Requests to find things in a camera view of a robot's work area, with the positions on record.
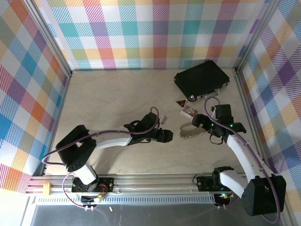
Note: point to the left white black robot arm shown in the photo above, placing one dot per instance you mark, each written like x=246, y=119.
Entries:
x=110, y=141

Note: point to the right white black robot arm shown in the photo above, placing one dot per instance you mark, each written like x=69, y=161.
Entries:
x=237, y=146

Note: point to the boxed playing card deck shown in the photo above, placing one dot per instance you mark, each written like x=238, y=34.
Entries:
x=189, y=110

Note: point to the triangular all-in token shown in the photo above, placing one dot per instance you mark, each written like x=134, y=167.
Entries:
x=181, y=102

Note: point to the aluminium side rail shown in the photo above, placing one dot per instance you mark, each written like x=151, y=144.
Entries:
x=249, y=117
x=56, y=122

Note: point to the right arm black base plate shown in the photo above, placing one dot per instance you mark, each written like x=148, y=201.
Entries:
x=204, y=183

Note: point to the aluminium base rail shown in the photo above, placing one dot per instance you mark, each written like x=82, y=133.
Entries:
x=152, y=183

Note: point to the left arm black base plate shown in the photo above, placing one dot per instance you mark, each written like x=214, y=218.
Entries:
x=105, y=184

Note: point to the aluminium frame post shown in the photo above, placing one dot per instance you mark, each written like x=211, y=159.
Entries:
x=49, y=37
x=256, y=37

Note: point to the yellow clip on rail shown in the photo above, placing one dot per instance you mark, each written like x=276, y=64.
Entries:
x=47, y=189

